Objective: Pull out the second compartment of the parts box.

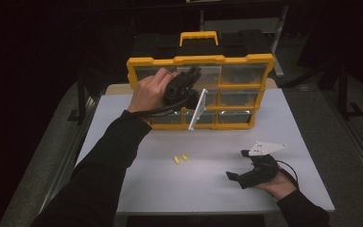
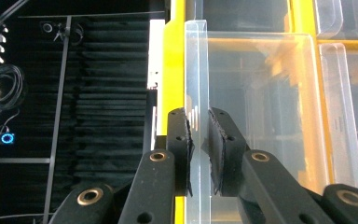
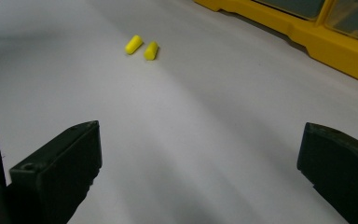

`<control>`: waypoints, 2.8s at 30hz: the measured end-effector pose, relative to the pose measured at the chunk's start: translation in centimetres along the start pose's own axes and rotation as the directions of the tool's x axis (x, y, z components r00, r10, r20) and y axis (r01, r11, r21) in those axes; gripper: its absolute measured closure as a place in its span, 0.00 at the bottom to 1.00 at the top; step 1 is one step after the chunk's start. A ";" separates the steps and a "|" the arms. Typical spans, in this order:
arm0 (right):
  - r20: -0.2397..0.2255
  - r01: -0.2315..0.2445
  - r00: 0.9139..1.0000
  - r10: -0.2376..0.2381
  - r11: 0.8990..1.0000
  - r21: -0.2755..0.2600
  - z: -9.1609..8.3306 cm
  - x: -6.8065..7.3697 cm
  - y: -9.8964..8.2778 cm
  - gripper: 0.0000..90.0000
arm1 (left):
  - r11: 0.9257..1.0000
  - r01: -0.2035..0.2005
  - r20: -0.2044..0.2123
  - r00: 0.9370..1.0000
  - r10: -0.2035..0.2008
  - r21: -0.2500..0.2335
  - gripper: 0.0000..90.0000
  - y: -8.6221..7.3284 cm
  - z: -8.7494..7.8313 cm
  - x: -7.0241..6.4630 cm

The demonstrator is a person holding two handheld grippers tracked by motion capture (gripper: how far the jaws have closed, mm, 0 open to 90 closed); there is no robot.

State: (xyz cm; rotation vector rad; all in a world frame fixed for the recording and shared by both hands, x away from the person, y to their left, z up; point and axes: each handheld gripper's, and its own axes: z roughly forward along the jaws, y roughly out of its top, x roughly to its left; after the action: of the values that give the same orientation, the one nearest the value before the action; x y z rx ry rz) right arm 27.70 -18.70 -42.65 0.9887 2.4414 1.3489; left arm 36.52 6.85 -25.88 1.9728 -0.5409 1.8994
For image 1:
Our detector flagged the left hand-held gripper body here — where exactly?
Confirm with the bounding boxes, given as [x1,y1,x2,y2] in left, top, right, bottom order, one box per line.
[163,74,209,131]

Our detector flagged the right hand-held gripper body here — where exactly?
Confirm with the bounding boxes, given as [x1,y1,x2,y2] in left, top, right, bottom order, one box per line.
[242,140,288,189]

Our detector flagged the clear plastic pull-out bin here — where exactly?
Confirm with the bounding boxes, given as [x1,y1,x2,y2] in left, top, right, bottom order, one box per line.
[178,64,222,89]

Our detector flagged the yellow black drawer organizer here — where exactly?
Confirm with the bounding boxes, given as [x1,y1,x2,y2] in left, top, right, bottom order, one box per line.
[126,30,276,131]

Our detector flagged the person's right hand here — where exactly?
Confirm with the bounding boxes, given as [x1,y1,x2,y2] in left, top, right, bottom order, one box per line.
[254,169,297,201]

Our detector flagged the person's left hand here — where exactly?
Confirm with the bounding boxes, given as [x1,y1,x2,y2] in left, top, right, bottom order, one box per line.
[127,67,179,114]

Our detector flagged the set of clear organizer drawers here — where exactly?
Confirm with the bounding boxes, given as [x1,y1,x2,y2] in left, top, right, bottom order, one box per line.
[134,64,268,125]

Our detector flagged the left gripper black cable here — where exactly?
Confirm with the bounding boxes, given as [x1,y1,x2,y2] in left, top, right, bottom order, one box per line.
[135,97,191,119]

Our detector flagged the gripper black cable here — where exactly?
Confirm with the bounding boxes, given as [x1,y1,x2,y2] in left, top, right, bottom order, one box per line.
[275,159,301,190]
[135,97,191,119]

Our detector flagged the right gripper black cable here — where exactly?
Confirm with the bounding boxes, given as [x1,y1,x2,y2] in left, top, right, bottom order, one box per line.
[275,159,301,190]

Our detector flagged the black stand post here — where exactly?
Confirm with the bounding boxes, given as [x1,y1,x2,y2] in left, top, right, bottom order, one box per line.
[67,70,91,126]
[337,61,363,120]

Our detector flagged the aluminium frame rail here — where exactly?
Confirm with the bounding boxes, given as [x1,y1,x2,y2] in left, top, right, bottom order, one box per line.
[32,96,100,227]
[324,91,363,190]

